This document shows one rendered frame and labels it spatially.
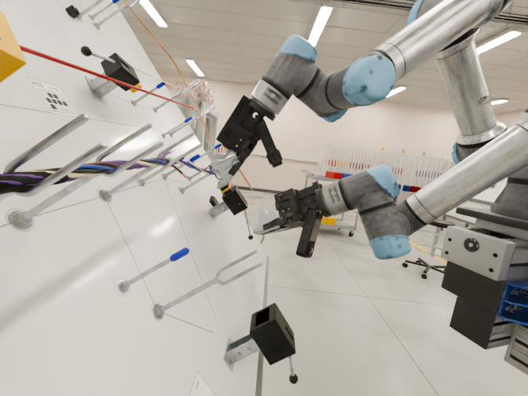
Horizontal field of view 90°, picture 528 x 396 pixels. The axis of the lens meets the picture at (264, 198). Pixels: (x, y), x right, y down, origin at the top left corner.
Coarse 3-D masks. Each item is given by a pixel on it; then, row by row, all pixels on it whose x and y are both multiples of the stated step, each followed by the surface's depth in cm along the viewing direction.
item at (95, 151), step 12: (72, 120) 13; (84, 120) 13; (60, 132) 13; (48, 144) 13; (24, 156) 13; (84, 156) 13; (12, 168) 14; (60, 168) 14; (72, 168) 14; (48, 180) 14; (12, 192) 14; (24, 192) 14; (36, 192) 14
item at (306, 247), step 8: (312, 216) 61; (320, 216) 63; (304, 224) 62; (312, 224) 61; (320, 224) 64; (304, 232) 62; (312, 232) 61; (304, 240) 61; (312, 240) 62; (304, 248) 61; (312, 248) 62; (304, 256) 61
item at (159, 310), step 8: (248, 256) 30; (232, 264) 31; (256, 264) 30; (248, 272) 30; (216, 280) 30; (232, 280) 30; (200, 288) 31; (184, 296) 31; (168, 304) 31; (176, 304) 31; (160, 312) 31
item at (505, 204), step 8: (512, 184) 69; (520, 184) 67; (504, 192) 71; (512, 192) 68; (520, 192) 67; (496, 200) 74; (504, 200) 69; (512, 200) 68; (520, 200) 66; (496, 208) 71; (504, 208) 69; (512, 208) 67; (520, 208) 66; (512, 216) 67; (520, 216) 66
